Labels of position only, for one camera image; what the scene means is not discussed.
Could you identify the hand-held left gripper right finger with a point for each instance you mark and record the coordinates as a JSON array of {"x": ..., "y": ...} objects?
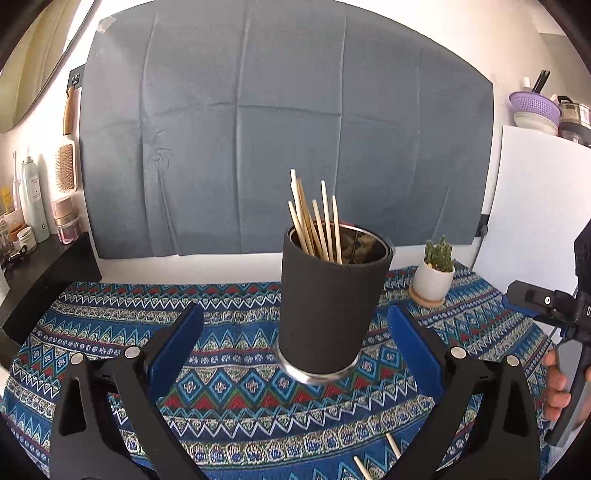
[{"x": 411, "y": 341}]

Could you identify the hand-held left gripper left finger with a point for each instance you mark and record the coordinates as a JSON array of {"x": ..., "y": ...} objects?
[{"x": 180, "y": 341}]

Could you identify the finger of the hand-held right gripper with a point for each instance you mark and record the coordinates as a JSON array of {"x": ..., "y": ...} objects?
[{"x": 531, "y": 297}]

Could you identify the black utensil holder cup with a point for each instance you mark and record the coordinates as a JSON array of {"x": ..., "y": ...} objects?
[{"x": 328, "y": 304}]

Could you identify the bundle of wooden chopsticks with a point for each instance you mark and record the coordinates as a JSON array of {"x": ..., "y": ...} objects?
[{"x": 307, "y": 226}]

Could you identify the person's right hand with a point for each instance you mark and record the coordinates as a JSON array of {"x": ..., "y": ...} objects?
[{"x": 554, "y": 392}]

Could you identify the round wooden coaster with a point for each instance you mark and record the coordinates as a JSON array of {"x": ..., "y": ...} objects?
[{"x": 427, "y": 302}]

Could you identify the white plant pot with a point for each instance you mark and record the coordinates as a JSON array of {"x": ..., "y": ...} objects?
[{"x": 431, "y": 281}]

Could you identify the black clip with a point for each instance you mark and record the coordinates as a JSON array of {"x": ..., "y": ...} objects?
[{"x": 483, "y": 226}]

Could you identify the white board panel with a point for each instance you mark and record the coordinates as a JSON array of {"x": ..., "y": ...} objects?
[{"x": 531, "y": 207}]

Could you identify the small green cactus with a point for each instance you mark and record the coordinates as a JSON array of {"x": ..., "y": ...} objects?
[{"x": 438, "y": 254}]

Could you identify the blue patterned tablecloth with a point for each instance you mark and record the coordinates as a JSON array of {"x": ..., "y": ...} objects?
[{"x": 258, "y": 406}]

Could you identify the single wooden chopstick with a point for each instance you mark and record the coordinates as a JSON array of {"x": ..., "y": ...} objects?
[
  {"x": 393, "y": 445},
  {"x": 362, "y": 468}
]

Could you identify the black shelf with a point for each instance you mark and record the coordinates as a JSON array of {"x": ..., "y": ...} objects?
[{"x": 46, "y": 272}]

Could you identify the dark cooking pot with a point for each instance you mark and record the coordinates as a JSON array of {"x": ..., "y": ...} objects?
[{"x": 575, "y": 133}]

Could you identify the pink cosmetic jar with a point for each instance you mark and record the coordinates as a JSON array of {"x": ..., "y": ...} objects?
[{"x": 65, "y": 221}]

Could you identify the white bowl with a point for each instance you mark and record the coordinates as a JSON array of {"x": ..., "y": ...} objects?
[{"x": 535, "y": 124}]

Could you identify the steel pot with lid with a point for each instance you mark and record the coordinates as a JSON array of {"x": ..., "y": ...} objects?
[{"x": 575, "y": 110}]

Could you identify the small white jar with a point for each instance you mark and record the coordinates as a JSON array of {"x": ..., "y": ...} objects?
[{"x": 26, "y": 239}]

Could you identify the purple colander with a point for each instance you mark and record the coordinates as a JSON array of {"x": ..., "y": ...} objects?
[{"x": 535, "y": 104}]

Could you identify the grey spray can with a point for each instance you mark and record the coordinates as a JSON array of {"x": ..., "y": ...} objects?
[{"x": 36, "y": 203}]

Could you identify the clear glass jar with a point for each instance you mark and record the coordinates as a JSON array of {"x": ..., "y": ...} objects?
[{"x": 5, "y": 240}]

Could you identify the pair of black chopsticks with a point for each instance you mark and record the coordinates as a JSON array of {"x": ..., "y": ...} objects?
[{"x": 540, "y": 82}]

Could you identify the wooden hairbrush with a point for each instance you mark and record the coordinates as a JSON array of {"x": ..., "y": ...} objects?
[{"x": 66, "y": 166}]

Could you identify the yellow tube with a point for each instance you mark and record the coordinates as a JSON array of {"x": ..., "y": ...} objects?
[{"x": 7, "y": 199}]

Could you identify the white electric toothbrush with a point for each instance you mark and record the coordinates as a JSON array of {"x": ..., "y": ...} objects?
[{"x": 16, "y": 180}]

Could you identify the blue-grey backdrop cloth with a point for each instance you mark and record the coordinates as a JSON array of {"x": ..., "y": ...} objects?
[{"x": 277, "y": 115}]

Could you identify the black wall hook tag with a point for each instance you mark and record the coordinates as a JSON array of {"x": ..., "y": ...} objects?
[{"x": 75, "y": 78}]

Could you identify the round wall mirror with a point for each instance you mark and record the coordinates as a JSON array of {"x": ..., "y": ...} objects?
[{"x": 32, "y": 69}]

